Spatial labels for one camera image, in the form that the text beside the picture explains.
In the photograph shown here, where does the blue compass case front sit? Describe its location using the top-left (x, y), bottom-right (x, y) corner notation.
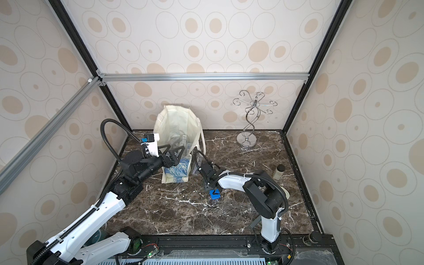
top-left (209, 189), bottom-right (221, 200)

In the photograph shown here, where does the Starry Night canvas tote bag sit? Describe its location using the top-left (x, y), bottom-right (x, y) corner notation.
top-left (153, 105), bottom-right (206, 183)

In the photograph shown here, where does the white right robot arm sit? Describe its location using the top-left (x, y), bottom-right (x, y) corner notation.
top-left (199, 162), bottom-right (289, 244)

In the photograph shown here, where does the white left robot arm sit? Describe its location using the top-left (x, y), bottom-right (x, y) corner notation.
top-left (26, 145), bottom-right (184, 265)

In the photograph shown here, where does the chrome jewelry stand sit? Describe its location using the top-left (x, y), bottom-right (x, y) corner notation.
top-left (233, 89), bottom-right (278, 150)

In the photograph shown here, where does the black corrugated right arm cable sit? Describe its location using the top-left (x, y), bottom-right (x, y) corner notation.
top-left (193, 150), bottom-right (289, 218)

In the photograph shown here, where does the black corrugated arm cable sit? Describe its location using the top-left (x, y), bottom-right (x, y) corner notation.
top-left (193, 150), bottom-right (289, 218)
top-left (29, 118), bottom-right (146, 265)

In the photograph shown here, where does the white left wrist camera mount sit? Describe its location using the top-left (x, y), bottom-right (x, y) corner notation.
top-left (141, 133), bottom-right (160, 157)

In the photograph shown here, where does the white spatula black handle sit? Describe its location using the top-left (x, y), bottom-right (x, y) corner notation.
top-left (248, 215), bottom-right (262, 230)

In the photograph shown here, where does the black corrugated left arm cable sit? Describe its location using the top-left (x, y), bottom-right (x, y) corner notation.
top-left (29, 118), bottom-right (146, 265)

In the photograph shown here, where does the aluminium frame rail back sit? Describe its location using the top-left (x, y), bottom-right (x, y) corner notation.
top-left (100, 72), bottom-right (309, 82)

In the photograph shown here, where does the aluminium frame rail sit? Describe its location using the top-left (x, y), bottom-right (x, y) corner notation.
top-left (1, 77), bottom-right (100, 193)
top-left (100, 72), bottom-right (309, 82)

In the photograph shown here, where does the aluminium frame rail left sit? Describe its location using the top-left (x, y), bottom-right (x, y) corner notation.
top-left (1, 77), bottom-right (100, 193)

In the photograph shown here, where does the black corner frame post left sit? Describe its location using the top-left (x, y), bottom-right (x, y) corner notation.
top-left (47, 0), bottom-right (132, 131)

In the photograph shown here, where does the black corner frame post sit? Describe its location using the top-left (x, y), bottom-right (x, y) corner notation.
top-left (282, 0), bottom-right (353, 135)
top-left (47, 0), bottom-right (132, 131)

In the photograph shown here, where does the black corner frame post right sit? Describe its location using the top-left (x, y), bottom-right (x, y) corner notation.
top-left (282, 0), bottom-right (353, 135)

